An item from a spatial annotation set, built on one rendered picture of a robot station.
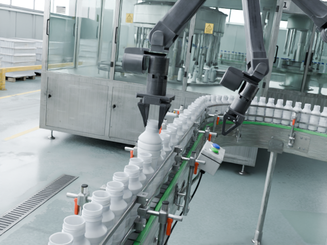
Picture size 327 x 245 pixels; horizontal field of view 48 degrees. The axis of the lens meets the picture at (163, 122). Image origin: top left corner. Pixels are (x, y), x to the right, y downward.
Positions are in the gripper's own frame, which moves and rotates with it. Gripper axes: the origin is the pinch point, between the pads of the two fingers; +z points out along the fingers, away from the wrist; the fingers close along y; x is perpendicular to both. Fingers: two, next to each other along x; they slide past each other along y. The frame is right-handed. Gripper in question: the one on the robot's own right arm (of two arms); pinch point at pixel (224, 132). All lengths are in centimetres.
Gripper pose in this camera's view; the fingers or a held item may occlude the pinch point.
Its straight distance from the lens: 132.4
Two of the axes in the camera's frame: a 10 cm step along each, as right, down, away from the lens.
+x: 8.7, 4.8, -1.1
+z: -4.4, 8.5, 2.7
